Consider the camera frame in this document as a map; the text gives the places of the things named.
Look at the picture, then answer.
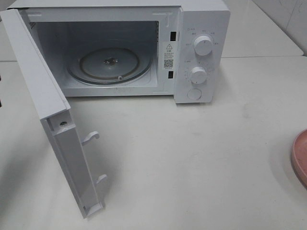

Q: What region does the round door release button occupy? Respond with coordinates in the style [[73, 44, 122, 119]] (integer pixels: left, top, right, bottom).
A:
[[187, 89, 201, 101]]

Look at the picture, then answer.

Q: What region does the white timer knob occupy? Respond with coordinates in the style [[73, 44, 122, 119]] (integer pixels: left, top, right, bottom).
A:
[[190, 67, 208, 84]]

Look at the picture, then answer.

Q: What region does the white microwave door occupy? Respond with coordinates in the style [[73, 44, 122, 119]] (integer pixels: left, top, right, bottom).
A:
[[0, 9, 107, 218]]

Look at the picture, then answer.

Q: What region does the pink round plate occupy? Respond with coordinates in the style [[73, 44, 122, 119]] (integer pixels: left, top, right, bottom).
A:
[[291, 129, 307, 188]]

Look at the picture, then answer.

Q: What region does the glass microwave turntable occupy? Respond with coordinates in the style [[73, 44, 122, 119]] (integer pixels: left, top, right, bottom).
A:
[[67, 47, 152, 85]]

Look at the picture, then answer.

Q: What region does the white microwave oven body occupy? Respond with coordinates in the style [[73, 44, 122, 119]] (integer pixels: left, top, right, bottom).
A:
[[0, 0, 230, 104]]

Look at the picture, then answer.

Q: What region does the upper white power knob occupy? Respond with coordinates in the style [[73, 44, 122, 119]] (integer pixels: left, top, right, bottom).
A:
[[193, 35, 213, 56]]

